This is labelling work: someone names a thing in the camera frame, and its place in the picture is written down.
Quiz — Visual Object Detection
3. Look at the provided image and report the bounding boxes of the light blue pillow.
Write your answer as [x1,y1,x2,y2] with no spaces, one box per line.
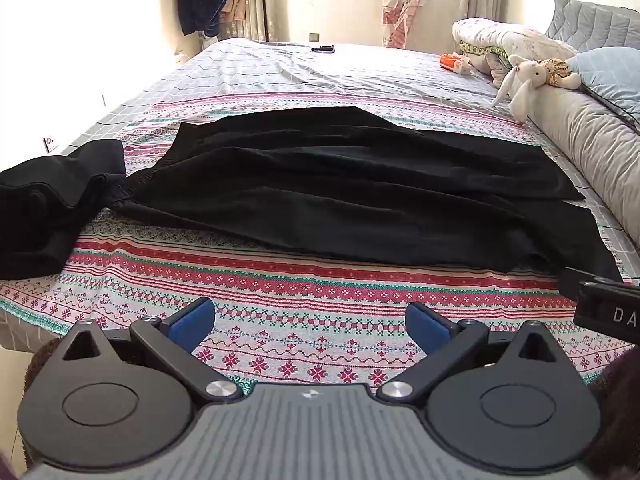
[565,47,640,126]

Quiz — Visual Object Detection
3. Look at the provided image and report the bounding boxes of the hanging pink floral cloth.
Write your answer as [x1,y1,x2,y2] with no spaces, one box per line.
[377,0,433,50]

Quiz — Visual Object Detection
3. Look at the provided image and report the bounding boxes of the patterned red green blanket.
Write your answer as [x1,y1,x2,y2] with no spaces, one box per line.
[0,87,640,396]

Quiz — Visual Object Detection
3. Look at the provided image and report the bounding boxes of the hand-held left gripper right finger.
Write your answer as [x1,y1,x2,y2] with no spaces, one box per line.
[377,301,558,403]

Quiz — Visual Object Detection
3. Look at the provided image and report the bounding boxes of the hanging pink garment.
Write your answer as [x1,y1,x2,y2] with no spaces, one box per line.
[220,0,248,23]

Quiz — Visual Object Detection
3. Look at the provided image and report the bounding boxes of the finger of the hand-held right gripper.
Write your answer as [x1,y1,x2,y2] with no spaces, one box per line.
[560,266,626,301]

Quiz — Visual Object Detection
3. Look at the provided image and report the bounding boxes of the black folded garment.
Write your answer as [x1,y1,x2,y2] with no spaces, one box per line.
[0,139,127,281]

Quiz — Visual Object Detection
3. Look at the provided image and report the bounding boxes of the pinkish grey cushion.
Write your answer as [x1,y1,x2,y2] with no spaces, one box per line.
[470,52,516,88]

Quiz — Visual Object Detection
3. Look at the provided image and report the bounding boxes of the floral dressed rag doll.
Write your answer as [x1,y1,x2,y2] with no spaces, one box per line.
[537,57,582,90]

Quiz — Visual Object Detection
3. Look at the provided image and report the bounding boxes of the folded white quilt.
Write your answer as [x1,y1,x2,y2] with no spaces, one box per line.
[452,17,576,63]

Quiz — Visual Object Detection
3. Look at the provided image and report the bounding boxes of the orange packet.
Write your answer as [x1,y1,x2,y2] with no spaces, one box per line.
[440,53,471,73]

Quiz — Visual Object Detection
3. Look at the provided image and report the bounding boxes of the long grey bolster pillow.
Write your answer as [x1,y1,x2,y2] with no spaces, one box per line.
[525,82,640,233]

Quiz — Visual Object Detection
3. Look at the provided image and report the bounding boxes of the grey checked bed sheet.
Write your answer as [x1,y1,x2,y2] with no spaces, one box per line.
[0,37,640,356]

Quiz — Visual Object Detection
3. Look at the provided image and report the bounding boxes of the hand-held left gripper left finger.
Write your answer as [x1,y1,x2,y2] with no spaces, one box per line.
[62,297,243,403]

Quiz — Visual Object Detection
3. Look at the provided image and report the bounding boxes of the black pants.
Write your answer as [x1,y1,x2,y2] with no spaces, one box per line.
[102,106,624,283]

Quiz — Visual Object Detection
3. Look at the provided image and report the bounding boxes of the folded green blanket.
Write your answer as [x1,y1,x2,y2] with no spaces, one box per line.
[460,42,511,59]

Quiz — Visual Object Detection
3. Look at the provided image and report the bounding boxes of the white plush rabbit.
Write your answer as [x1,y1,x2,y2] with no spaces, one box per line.
[490,57,548,123]

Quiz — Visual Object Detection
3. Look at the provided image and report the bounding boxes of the grey quilted headboard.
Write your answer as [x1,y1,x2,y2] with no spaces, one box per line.
[545,0,640,53]

